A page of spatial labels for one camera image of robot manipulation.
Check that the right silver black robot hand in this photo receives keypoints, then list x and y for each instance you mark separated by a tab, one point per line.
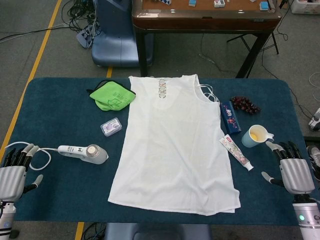
296	175

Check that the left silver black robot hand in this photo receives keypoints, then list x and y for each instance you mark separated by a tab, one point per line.
12	180

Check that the white handheld steam iron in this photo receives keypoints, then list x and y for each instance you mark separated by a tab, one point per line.
97	155

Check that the white sleeveless shirt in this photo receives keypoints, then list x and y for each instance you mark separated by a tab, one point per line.
170	150

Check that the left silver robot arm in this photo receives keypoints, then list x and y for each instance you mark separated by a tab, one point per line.
6	220

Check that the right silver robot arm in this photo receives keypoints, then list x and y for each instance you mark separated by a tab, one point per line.
307	220

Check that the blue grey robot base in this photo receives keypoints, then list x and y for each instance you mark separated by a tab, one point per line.
155	232

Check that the grey white sneaker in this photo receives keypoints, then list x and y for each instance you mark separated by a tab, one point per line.
315	155

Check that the dark teal table cloth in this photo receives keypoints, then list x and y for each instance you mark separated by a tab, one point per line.
62	195

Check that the grey floor device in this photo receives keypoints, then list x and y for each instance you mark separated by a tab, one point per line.
315	122

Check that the pink white snack packet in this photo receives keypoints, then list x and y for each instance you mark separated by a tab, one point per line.
235	151

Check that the dark blue printed carton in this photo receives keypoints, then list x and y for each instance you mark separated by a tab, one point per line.
230	117

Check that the dark red grape bunch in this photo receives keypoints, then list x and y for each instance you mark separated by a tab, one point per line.
243	103

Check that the clear plastic card box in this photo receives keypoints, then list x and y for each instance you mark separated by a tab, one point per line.
111	127

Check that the green microfibre cloth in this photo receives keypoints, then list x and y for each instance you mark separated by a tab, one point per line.
110	96

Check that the grey floor power strip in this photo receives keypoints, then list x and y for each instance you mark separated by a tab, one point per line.
83	37

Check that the white storage box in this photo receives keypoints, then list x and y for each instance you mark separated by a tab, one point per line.
305	5

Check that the blue mahjong tile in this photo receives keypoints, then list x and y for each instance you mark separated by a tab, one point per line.
192	2
263	5

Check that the brown mahjong table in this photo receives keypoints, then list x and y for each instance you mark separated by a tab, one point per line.
200	22

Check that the white face mahjong tile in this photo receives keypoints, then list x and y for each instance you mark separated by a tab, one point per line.
218	3

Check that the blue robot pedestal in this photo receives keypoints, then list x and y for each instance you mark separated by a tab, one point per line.
112	45

